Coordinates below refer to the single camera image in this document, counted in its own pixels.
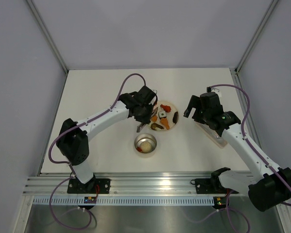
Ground orange fried piece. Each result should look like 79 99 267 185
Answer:
151 115 158 122

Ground metal tongs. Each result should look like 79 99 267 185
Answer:
136 108 159 133

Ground white steamed bun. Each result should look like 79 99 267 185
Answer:
140 141 152 153

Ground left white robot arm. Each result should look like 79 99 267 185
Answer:
55 86 158 194

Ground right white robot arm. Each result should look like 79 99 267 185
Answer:
184 92 291 212

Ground steel lunch box bowl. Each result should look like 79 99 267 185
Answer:
133 133 158 158

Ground dark sea cucumber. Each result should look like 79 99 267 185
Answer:
173 111 179 124

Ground sushi roll piece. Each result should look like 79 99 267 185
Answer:
158 111 167 119

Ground dark brown shrimp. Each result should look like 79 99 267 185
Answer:
150 123 164 131

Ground clear cutlery case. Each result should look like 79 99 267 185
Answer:
196 122 227 148

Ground red lobster piece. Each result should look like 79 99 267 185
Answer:
160 104 171 113

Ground cream round plate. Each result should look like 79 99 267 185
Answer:
147 100 179 132

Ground orange fried shrimp lower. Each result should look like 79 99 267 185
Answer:
160 117 170 130

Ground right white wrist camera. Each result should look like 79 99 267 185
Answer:
207 87 222 98

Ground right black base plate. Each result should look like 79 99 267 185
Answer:
190 178 230 195

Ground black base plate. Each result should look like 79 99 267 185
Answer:
67 178 111 194
190 178 230 195

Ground aluminium mounting rail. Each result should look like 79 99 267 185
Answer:
23 172 210 196

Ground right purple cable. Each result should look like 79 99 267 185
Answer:
179 83 291 233

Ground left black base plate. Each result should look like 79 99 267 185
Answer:
67 178 111 194

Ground right aluminium frame post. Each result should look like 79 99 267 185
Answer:
234 0 280 75

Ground aluminium frame post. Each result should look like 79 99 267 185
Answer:
24 0 69 75
234 0 280 75

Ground white slotted cable duct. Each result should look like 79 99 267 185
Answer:
33 196 214 206

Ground left aluminium frame post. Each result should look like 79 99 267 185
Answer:
24 0 69 75

